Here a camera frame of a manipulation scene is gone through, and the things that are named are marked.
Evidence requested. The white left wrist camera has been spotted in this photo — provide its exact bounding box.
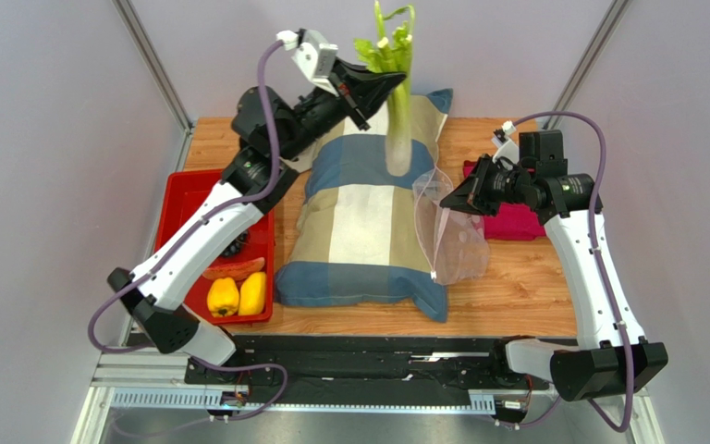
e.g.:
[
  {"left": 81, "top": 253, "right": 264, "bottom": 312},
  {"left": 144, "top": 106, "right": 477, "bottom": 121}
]
[{"left": 275, "top": 29, "right": 338, "bottom": 96}]

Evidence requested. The yellow bell pepper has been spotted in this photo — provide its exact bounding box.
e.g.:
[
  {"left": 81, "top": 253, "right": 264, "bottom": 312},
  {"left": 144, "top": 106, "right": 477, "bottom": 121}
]
[{"left": 206, "top": 277, "right": 240, "bottom": 317}]

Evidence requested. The red plastic tray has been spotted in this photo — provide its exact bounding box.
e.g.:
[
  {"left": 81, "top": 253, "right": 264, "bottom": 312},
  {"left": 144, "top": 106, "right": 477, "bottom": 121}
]
[{"left": 133, "top": 170, "right": 275, "bottom": 327}]

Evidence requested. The watermelon slice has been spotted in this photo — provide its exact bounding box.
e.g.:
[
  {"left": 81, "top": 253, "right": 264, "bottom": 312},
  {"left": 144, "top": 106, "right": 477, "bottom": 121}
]
[{"left": 202, "top": 257, "right": 266, "bottom": 281}]

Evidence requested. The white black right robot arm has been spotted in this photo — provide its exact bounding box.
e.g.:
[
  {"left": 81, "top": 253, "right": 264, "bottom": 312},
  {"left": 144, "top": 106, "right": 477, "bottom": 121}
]
[{"left": 440, "top": 126, "right": 669, "bottom": 401}]

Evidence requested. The aluminium frame rail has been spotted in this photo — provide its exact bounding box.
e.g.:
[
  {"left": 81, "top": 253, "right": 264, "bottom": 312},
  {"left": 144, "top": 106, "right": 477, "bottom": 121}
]
[{"left": 68, "top": 344, "right": 667, "bottom": 444}]

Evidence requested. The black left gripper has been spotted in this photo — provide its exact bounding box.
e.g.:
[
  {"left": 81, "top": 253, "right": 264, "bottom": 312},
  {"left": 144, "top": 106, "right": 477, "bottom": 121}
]
[{"left": 275, "top": 58, "right": 405, "bottom": 165}]

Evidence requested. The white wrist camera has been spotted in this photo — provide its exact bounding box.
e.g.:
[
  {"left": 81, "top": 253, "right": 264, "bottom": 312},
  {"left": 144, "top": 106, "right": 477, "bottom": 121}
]
[
  {"left": 492, "top": 120, "right": 520, "bottom": 165},
  {"left": 275, "top": 29, "right": 338, "bottom": 96}
]

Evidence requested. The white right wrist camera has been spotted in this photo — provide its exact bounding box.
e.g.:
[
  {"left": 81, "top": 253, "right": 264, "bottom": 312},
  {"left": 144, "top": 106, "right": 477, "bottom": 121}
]
[{"left": 492, "top": 120, "right": 520, "bottom": 165}]

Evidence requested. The magenta folded cloth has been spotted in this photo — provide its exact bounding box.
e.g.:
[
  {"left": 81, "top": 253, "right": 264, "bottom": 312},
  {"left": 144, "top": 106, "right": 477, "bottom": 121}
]
[{"left": 462, "top": 159, "right": 548, "bottom": 242}]

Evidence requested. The clear zip top bag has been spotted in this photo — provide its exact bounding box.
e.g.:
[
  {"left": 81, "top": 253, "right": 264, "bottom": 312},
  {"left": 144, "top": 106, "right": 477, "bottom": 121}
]
[{"left": 412, "top": 167, "right": 490, "bottom": 286}]

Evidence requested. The green celery bunch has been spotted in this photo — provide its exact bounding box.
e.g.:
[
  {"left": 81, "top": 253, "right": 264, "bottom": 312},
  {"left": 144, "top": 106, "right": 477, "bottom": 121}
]
[{"left": 353, "top": 1, "right": 416, "bottom": 177}]

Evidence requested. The yellow mango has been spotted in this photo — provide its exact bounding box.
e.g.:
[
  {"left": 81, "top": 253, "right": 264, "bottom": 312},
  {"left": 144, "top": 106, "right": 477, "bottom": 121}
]
[{"left": 238, "top": 272, "right": 267, "bottom": 315}]

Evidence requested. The striped beige blue pillow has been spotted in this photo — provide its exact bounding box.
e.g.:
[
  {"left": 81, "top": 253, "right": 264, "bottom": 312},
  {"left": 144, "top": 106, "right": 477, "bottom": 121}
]
[{"left": 275, "top": 88, "right": 454, "bottom": 323}]

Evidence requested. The dark grape bunch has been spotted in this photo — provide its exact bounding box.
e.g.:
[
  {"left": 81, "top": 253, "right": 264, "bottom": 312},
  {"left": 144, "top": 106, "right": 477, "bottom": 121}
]
[{"left": 219, "top": 229, "right": 251, "bottom": 258}]

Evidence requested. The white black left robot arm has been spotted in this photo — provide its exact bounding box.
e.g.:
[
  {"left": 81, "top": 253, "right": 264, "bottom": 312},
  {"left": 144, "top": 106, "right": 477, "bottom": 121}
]
[{"left": 103, "top": 56, "right": 407, "bottom": 366}]

